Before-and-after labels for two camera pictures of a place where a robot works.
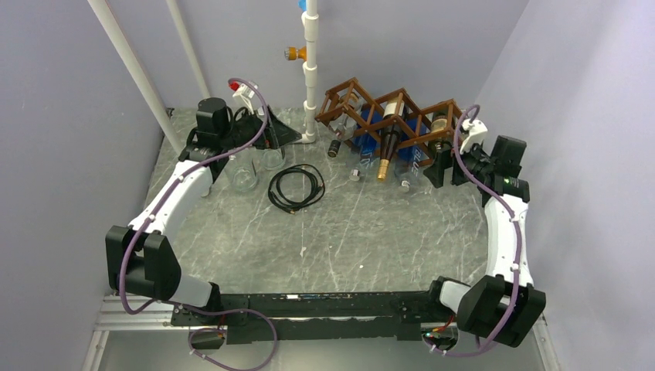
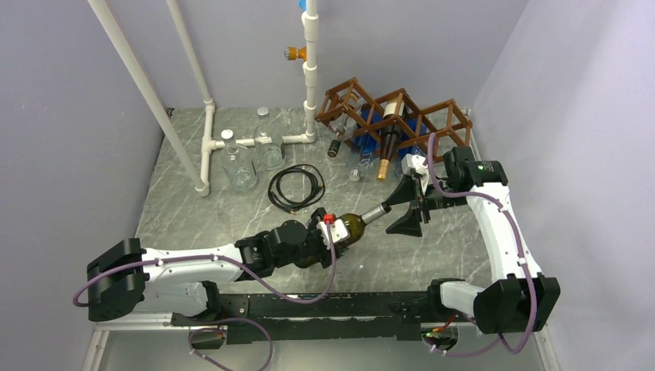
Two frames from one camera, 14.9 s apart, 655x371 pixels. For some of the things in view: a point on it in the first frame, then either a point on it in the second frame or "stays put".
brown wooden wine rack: (355, 106) stays put
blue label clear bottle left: (366, 138) stays put
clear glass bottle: (241, 171) stays put
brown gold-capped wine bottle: (391, 127) stays put
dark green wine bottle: (440, 145) to (355, 225)
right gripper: (435, 171) to (408, 223)
